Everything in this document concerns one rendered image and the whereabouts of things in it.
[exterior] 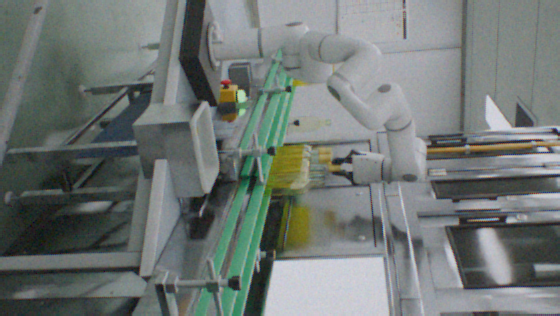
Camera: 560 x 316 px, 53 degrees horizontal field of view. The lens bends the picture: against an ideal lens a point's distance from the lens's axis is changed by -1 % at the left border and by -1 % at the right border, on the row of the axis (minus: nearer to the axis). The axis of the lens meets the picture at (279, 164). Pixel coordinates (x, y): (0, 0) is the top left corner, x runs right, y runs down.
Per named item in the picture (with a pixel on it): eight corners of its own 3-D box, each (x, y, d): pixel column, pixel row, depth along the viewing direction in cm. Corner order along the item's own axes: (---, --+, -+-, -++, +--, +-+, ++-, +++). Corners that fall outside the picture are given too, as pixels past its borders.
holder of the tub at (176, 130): (179, 214, 158) (206, 213, 157) (160, 123, 146) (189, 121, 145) (194, 186, 173) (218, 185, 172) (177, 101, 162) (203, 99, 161)
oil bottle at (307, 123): (274, 134, 258) (331, 130, 255) (272, 124, 255) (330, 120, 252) (275, 128, 263) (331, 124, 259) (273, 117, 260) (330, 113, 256)
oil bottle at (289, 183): (243, 198, 181) (309, 195, 178) (240, 183, 179) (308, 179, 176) (245, 190, 186) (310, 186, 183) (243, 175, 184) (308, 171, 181)
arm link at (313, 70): (343, 31, 163) (346, 85, 169) (299, 22, 182) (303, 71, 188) (315, 37, 158) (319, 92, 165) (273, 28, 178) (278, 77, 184)
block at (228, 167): (215, 183, 174) (237, 182, 173) (210, 155, 170) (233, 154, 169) (217, 178, 177) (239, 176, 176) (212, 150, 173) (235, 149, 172)
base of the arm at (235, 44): (203, 40, 170) (254, 36, 168) (208, 11, 177) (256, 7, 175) (215, 74, 183) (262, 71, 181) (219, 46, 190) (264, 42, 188)
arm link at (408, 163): (385, 109, 167) (405, 154, 181) (378, 143, 160) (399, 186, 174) (413, 106, 163) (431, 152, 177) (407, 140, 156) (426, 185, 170)
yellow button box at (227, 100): (216, 110, 207) (236, 108, 206) (213, 90, 204) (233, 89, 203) (220, 103, 214) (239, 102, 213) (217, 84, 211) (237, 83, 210)
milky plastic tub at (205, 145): (177, 198, 155) (208, 197, 154) (161, 122, 146) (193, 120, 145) (192, 170, 171) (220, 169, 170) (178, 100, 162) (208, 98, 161)
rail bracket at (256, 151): (238, 187, 173) (279, 185, 172) (230, 136, 166) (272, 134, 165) (240, 182, 176) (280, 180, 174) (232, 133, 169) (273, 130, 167)
